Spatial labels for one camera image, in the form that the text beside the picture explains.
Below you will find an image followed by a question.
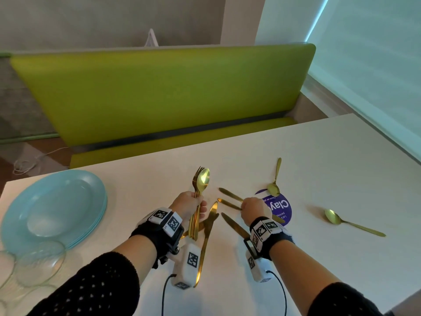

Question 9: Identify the person's left hand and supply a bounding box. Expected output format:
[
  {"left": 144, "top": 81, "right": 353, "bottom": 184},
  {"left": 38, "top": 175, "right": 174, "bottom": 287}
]
[{"left": 168, "top": 190, "right": 208, "bottom": 227}]

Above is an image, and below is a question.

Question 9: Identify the person's right hand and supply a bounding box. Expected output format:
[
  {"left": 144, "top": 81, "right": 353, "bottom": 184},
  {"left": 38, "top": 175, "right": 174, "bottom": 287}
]
[{"left": 241, "top": 196, "right": 273, "bottom": 224}]

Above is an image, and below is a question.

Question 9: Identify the person's right forearm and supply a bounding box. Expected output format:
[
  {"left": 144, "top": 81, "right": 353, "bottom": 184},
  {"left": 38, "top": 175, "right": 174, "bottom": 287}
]
[{"left": 269, "top": 240, "right": 384, "bottom": 316}]

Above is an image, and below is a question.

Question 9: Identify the person's left forearm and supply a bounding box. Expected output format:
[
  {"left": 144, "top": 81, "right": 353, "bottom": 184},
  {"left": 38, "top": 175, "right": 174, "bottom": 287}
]
[{"left": 26, "top": 234, "right": 158, "bottom": 316}]

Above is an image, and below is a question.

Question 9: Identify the round purple sticker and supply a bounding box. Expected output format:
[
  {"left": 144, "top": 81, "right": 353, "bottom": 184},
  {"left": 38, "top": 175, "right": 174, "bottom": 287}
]
[{"left": 254, "top": 189, "right": 293, "bottom": 226}]

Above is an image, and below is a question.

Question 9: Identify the white table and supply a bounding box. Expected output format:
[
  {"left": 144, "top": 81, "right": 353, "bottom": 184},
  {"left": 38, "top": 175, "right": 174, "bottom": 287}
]
[{"left": 0, "top": 113, "right": 421, "bottom": 316}]

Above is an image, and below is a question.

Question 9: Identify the green upholstered bench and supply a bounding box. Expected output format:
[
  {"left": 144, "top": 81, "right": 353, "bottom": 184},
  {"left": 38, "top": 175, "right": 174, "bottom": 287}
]
[{"left": 10, "top": 42, "right": 316, "bottom": 170}]

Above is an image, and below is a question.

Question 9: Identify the small white sign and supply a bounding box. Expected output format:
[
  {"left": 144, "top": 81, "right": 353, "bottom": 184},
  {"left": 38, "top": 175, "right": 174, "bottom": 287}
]
[{"left": 144, "top": 28, "right": 160, "bottom": 47}]

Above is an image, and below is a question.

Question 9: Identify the pale window blind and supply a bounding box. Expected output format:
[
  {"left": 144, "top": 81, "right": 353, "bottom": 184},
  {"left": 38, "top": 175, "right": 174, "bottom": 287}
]
[{"left": 306, "top": 0, "right": 421, "bottom": 162}]

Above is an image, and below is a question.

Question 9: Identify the black wrist strap with markers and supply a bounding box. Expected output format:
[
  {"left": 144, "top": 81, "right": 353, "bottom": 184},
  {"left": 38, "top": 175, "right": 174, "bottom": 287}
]
[
  {"left": 130, "top": 207, "right": 185, "bottom": 269},
  {"left": 243, "top": 216, "right": 295, "bottom": 260}
]

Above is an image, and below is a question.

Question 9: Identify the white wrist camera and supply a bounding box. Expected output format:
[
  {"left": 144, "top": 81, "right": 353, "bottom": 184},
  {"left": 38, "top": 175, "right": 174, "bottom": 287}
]
[
  {"left": 245, "top": 250, "right": 273, "bottom": 283},
  {"left": 171, "top": 243, "right": 202, "bottom": 290}
]

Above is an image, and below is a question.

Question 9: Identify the black camera cable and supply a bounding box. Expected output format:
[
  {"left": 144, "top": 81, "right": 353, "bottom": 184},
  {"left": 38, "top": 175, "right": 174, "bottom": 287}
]
[
  {"left": 265, "top": 269, "right": 289, "bottom": 316},
  {"left": 161, "top": 274, "right": 178, "bottom": 316}
]

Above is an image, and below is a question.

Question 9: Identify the white floor cable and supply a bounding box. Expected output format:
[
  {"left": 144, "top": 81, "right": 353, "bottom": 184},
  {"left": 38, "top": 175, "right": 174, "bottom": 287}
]
[{"left": 13, "top": 147, "right": 68, "bottom": 175}]

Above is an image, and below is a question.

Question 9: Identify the wire mesh panel green frame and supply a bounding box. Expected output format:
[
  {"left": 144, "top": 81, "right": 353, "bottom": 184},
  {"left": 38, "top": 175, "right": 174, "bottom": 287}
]
[{"left": 0, "top": 52, "right": 60, "bottom": 144}]

